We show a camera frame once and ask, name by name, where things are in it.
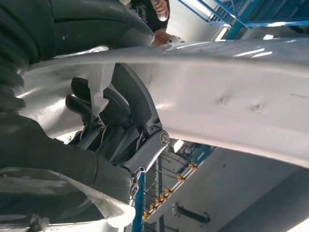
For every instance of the white rail with orange clips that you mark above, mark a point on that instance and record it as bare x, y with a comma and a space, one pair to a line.
166, 191

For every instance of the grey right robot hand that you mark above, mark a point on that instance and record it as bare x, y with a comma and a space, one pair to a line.
60, 160

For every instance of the blue metal shelf rack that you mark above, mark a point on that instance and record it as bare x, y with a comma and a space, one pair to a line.
241, 19

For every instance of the person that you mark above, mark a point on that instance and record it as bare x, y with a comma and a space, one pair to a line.
145, 12

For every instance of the dark metal bracket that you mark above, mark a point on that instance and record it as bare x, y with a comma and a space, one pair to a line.
191, 214

